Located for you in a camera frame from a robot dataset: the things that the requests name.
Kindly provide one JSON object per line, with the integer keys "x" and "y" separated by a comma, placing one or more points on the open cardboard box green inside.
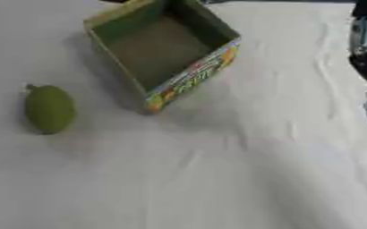
{"x": 160, "y": 50}

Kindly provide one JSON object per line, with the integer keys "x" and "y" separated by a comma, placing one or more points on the green oval toy fruit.
{"x": 50, "y": 109}

